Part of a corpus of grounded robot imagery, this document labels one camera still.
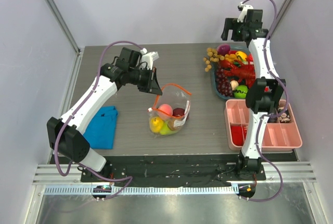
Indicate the green toy lime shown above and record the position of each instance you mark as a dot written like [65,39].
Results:
[241,91]

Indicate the red toy meat piece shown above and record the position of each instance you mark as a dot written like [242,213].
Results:
[238,134]

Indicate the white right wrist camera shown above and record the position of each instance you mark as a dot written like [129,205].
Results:
[243,8]

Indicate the red toy lobster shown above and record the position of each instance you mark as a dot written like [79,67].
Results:
[243,72]

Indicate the dark purple grape bunch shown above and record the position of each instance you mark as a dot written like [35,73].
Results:
[223,83]

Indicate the white toy garlic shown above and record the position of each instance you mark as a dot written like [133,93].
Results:
[234,84]

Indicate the pink toy peach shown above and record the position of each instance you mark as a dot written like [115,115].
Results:
[165,111]

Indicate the blue folded t-shirt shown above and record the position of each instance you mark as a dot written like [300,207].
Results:
[101,130]

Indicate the teal fruit basket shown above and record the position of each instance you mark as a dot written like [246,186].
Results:
[233,49]

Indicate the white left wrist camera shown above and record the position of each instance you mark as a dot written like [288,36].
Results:
[147,59]

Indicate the green toy apple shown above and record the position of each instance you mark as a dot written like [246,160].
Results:
[165,130]

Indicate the yellow toy pear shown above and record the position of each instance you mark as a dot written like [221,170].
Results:
[156,124]

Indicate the clear orange zip bag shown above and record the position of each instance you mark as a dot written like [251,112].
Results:
[174,95]

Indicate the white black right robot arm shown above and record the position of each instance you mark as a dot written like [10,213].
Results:
[263,97]

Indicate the purple toy onion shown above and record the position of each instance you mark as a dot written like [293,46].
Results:
[223,49]

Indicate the yellow red toy fruit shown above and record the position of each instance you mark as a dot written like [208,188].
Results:
[242,56]

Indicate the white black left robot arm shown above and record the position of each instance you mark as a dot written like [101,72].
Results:
[66,134]

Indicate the yellow toy pepper pieces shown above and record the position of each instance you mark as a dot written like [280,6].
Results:
[232,58]

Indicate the flowered sushi roll right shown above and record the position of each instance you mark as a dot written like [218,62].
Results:
[284,116]

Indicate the pink compartment tray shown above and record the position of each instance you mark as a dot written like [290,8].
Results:
[278,137]

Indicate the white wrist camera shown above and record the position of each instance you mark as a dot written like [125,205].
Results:
[147,59]
[243,8]

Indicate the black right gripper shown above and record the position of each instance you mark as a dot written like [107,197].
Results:
[230,28]

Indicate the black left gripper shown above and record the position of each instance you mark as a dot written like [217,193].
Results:
[155,88]

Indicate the white perforated cable duct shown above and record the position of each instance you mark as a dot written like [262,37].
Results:
[100,190]

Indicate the dark red toy fruit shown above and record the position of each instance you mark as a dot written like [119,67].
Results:
[180,113]

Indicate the orange toy fruit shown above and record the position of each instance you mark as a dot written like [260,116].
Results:
[174,124]

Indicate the aluminium frame rail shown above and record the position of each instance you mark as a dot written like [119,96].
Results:
[293,171]

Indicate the brown longan bunch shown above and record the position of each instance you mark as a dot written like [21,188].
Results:
[212,57]

